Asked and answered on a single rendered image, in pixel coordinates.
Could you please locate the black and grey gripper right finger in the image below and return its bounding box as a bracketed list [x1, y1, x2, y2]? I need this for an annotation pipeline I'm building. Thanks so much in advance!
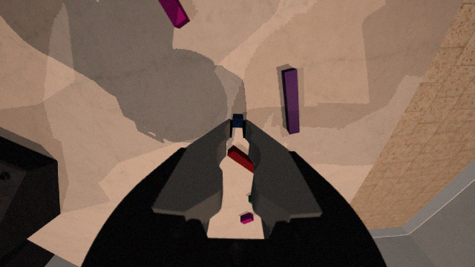
[243, 119, 387, 267]

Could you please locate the purple rod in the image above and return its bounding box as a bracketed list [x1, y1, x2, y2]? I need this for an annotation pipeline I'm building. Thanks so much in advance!
[281, 67, 300, 134]

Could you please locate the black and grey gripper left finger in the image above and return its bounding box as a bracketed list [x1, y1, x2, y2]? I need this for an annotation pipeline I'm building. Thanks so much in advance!
[81, 119, 233, 267]

